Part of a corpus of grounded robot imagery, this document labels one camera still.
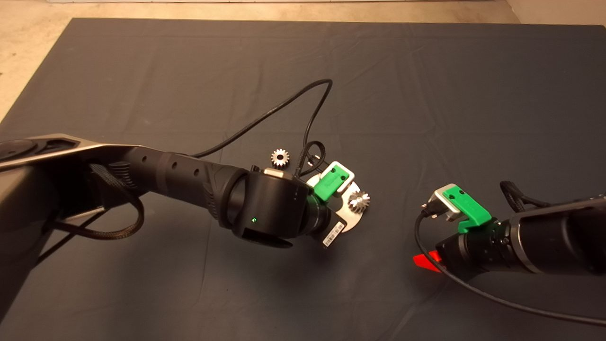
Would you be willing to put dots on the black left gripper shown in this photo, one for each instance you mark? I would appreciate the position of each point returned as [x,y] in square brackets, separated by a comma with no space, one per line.
[331,229]

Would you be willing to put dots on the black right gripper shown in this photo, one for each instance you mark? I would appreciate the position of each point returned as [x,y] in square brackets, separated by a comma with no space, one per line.
[478,251]

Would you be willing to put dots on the small steel planetary gear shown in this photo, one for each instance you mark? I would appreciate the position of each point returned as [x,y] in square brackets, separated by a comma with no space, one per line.
[275,162]
[358,203]

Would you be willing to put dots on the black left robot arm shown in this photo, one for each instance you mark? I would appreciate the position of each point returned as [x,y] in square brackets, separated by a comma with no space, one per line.
[180,177]

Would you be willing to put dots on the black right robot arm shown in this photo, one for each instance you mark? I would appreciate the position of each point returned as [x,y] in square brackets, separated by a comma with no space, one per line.
[563,239]

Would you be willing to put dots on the round metal carrier plate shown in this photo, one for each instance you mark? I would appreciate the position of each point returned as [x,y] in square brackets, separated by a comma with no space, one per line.
[352,220]

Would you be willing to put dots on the dark grey table cloth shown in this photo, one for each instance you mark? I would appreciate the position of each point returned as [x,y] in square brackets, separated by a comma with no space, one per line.
[303,293]

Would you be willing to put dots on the green left camera mount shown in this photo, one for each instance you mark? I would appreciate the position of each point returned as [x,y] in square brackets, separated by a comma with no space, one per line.
[329,184]

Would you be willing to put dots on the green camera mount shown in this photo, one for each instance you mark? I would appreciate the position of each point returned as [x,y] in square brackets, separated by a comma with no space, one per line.
[329,184]
[471,208]

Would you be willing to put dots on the silver left camera box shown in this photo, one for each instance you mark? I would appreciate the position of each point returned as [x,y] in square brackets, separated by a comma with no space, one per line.
[351,176]

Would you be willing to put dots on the silver camera box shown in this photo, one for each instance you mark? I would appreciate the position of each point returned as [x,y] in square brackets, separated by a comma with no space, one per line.
[445,201]
[351,176]

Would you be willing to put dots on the silver right camera box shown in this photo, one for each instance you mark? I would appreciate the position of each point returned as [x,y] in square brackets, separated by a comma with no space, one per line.
[445,201]

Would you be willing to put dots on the green right camera mount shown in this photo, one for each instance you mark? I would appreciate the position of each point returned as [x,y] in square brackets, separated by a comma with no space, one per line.
[471,208]

